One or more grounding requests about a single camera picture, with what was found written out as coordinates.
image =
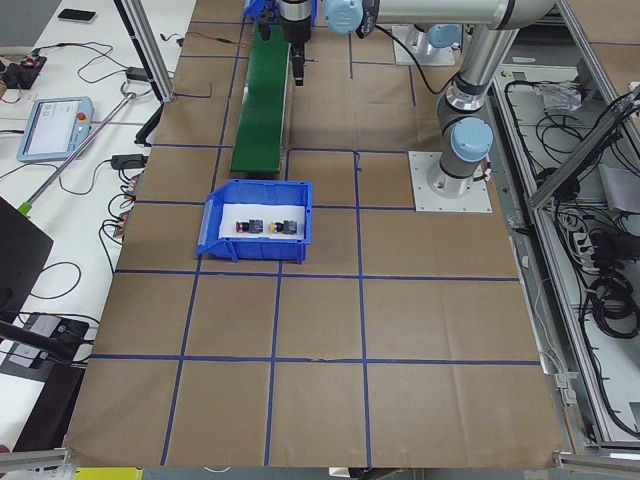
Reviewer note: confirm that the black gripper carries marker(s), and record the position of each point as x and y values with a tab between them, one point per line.
295	29

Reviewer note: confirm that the yellow mushroom push button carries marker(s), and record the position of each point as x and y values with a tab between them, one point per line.
284	227

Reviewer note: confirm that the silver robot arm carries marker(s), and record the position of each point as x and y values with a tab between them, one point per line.
467	138

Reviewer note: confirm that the green conveyor belt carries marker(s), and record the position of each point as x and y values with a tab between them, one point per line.
258	145

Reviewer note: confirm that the left blue plastic bin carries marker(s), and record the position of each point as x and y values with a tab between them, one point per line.
268	192

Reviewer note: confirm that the black power adapter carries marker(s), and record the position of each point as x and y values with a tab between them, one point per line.
136	74

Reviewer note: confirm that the white foam pad left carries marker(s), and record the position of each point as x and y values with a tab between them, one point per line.
232	213

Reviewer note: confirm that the red mushroom push button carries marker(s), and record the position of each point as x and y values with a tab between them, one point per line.
251	226

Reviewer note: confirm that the black smartphone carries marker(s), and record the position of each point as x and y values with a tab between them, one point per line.
77	15

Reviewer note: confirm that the blue teach pendant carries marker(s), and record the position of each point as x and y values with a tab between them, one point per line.
55	128

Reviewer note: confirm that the long metal rod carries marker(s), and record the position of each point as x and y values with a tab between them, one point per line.
27	205

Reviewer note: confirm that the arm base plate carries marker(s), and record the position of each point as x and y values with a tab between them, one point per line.
436	192
431	44

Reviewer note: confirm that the aluminium frame post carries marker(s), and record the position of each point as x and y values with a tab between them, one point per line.
137	25

